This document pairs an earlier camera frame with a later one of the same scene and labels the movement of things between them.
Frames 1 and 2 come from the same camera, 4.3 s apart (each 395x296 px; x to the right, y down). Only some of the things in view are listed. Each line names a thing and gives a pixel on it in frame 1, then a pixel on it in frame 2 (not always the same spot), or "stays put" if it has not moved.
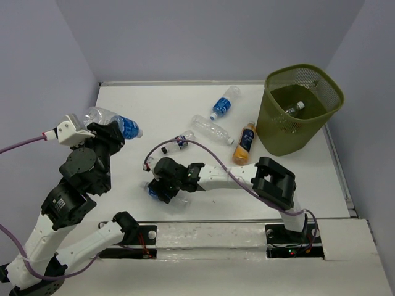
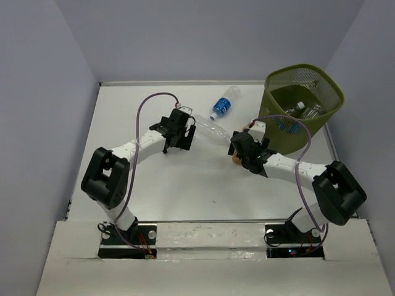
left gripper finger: (103, 132) → (166, 147)
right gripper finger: (163, 192) → (231, 149)
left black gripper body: (110, 147) → (181, 136)
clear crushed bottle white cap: (299, 106) stays put
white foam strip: (210, 241) stays put
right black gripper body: (174, 183) → (264, 145)
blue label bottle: (223, 103) stays put
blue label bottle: (182, 197) → (287, 124)
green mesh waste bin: (297, 102) stays put
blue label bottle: (129, 129) → (312, 113)
